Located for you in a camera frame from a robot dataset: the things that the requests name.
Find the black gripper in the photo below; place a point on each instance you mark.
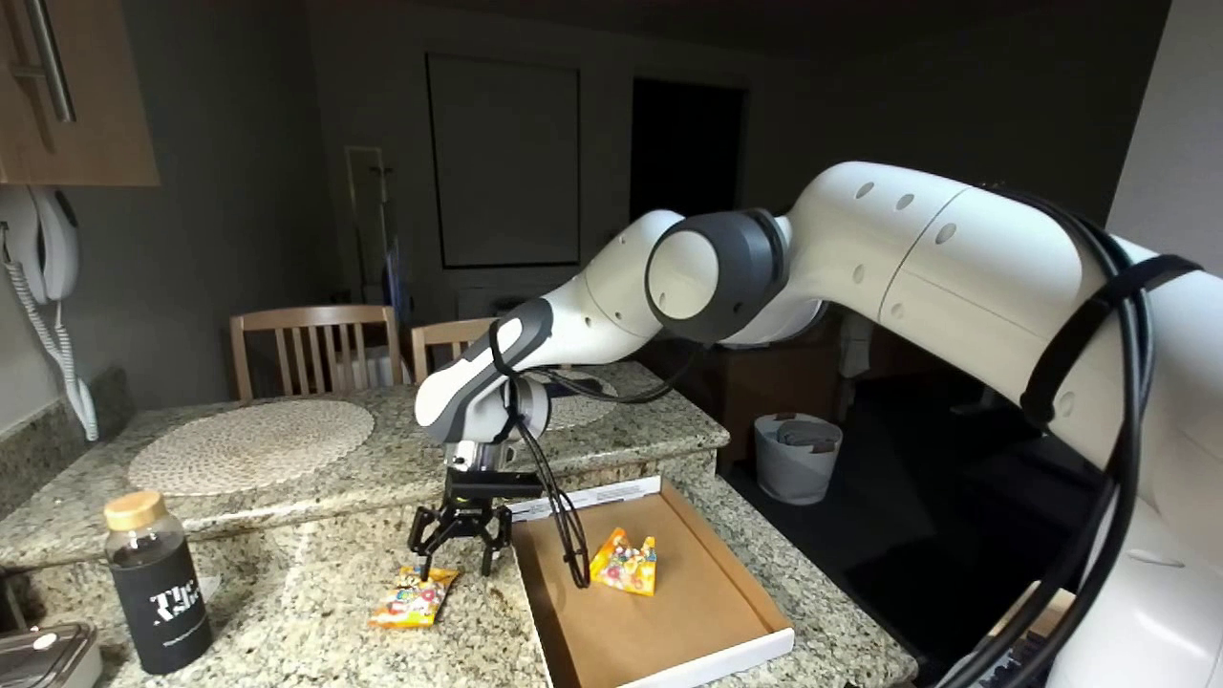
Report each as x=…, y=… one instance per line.
x=490, y=487

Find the yellow cartoon candy sachet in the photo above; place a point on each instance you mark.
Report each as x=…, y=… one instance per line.
x=625, y=566
x=411, y=597

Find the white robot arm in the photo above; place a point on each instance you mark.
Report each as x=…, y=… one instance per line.
x=955, y=268

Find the shallow brown cardboard box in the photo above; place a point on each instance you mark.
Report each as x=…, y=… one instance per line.
x=661, y=617

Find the wooden chair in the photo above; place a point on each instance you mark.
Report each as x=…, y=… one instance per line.
x=311, y=319
x=451, y=333

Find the round woven placemat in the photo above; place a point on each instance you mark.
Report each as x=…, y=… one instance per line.
x=251, y=445

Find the black bottle with wooden lid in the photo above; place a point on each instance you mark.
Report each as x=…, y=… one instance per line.
x=155, y=597

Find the white waste bin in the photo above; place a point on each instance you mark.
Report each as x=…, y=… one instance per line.
x=795, y=459

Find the grey metal container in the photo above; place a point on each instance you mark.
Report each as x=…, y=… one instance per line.
x=43, y=656

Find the wooden cabinet door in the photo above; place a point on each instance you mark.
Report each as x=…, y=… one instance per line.
x=101, y=117

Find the wall projection screen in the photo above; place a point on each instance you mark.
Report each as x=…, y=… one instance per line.
x=502, y=157

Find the white wall phone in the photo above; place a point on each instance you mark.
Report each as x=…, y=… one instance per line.
x=43, y=252

